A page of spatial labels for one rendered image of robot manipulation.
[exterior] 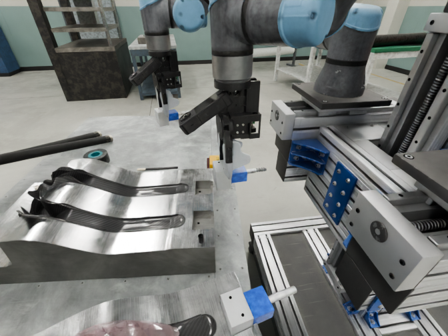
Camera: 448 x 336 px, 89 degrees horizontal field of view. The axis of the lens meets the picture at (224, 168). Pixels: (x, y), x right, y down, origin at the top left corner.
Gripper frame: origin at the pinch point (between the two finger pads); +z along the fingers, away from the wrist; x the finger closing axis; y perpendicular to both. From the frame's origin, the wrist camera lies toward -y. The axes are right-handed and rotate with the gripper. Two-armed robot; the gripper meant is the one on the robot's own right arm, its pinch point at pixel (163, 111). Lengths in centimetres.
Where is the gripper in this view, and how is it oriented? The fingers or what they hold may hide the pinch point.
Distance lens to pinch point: 89.0
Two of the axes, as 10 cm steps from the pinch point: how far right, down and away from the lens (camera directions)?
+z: 0.1, 8.2, 5.7
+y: 8.8, -2.7, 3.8
